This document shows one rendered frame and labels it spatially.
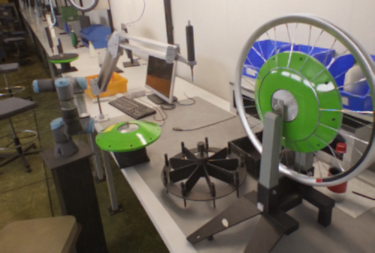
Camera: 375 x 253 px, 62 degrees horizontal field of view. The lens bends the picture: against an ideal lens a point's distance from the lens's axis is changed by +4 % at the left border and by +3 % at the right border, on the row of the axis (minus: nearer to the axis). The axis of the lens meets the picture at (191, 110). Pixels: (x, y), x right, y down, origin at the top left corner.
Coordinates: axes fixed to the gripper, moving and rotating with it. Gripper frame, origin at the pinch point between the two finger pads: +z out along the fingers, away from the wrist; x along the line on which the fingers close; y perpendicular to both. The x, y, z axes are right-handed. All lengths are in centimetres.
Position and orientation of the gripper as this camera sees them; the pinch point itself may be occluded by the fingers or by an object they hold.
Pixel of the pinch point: (75, 141)
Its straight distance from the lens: 164.7
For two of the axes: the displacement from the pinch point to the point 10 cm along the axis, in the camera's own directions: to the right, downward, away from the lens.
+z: 0.6, 9.2, 3.8
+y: 6.1, 2.7, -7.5
